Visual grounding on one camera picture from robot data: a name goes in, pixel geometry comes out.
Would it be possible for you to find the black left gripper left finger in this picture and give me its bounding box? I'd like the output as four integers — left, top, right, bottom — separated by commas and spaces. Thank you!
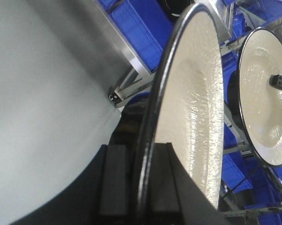
15, 145, 129, 225

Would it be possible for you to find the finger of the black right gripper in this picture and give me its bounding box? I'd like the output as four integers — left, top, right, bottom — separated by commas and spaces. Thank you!
269, 75, 282, 90

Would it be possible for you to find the cream plate black rim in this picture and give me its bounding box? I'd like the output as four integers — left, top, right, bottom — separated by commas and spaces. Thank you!
238, 29, 282, 166
131, 3, 224, 225

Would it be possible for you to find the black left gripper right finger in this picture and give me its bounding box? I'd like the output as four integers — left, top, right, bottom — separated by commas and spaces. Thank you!
148, 143, 231, 225

